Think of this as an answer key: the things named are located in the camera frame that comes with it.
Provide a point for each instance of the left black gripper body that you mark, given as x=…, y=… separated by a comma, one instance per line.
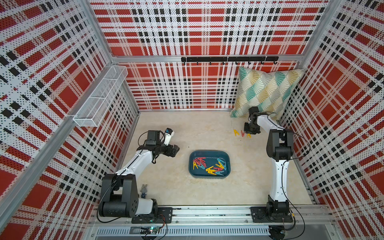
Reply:
x=166, y=150

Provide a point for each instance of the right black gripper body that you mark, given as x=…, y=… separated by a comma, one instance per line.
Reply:
x=252, y=128

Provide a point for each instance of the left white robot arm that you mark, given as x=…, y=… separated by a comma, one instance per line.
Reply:
x=119, y=193

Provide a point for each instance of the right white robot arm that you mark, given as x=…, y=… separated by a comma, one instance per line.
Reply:
x=280, y=148

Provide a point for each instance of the teal plastic storage tray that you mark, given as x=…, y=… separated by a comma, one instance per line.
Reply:
x=211, y=160

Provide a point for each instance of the pink clothespin in tray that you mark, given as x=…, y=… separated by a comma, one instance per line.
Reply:
x=200, y=162

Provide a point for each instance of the patterned green yellow pillow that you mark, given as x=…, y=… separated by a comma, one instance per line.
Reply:
x=269, y=92

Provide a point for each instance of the yellow clothespin in tray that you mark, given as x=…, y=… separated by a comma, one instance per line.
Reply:
x=211, y=170

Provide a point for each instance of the cyan clothespin in tray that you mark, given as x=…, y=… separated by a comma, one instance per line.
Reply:
x=221, y=164

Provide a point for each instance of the grey rabbit figurine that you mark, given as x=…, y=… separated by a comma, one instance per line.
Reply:
x=144, y=190

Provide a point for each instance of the green circuit board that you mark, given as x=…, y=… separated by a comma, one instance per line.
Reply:
x=149, y=230

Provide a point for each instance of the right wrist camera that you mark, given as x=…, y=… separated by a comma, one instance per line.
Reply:
x=254, y=112

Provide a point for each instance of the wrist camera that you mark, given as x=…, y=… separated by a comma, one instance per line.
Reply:
x=254, y=112
x=153, y=138

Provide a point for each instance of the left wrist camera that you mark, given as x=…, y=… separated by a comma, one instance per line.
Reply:
x=153, y=138

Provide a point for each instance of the black hook rail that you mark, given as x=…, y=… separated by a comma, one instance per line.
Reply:
x=260, y=59

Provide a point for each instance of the white wire mesh shelf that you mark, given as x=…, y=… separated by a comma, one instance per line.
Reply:
x=95, y=107

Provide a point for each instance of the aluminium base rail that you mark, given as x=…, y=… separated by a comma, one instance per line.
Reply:
x=305, y=222

